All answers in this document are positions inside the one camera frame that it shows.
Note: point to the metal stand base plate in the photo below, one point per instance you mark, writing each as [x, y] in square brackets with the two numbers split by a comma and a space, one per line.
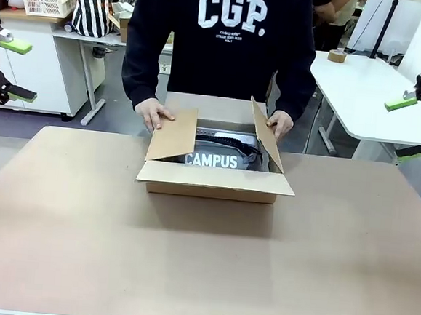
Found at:
[164, 68]

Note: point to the brown cardboard shipping box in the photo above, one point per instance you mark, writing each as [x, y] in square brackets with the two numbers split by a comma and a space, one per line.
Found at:
[212, 181]

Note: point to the small open cardboard box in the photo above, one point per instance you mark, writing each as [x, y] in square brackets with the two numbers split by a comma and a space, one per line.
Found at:
[122, 30]

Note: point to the white rounded work table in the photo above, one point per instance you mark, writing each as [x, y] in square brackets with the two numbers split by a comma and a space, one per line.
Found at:
[365, 96]

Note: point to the white flat packet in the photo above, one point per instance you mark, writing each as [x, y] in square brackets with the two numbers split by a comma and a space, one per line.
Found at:
[234, 135]

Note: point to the black white striped tote bag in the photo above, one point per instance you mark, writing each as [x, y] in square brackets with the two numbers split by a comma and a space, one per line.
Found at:
[90, 13]

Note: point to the person right hand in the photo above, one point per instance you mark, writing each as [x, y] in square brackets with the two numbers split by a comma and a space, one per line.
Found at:
[152, 111]

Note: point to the gray Campus print garment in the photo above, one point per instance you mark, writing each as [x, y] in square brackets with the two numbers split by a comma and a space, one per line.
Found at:
[210, 160]

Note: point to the person right forearm black sleeve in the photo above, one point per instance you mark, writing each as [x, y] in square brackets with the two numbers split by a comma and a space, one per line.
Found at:
[143, 83]

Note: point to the black tripod stand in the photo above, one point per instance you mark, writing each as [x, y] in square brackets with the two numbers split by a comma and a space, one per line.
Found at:
[384, 27]

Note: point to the person left forearm black sleeve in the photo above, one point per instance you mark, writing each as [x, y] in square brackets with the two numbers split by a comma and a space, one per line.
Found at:
[296, 91]

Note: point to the white rectangular side table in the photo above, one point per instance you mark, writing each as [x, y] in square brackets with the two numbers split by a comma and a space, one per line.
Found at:
[96, 36]

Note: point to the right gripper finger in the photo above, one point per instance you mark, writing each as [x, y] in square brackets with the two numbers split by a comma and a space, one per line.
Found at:
[413, 152]
[400, 104]

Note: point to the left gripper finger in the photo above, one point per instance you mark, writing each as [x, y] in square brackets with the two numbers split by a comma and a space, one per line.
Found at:
[20, 94]
[18, 45]

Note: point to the person in black sweatshirt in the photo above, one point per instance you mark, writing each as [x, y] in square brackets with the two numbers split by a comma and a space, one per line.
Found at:
[222, 56]

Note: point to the person left hand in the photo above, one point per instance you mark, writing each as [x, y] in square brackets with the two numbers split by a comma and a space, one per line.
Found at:
[284, 123]

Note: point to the white crumpled paper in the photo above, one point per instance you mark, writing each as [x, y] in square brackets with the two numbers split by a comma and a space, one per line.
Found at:
[123, 10]

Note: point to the brown packing tape roll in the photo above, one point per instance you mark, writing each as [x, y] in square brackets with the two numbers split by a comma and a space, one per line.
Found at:
[337, 56]

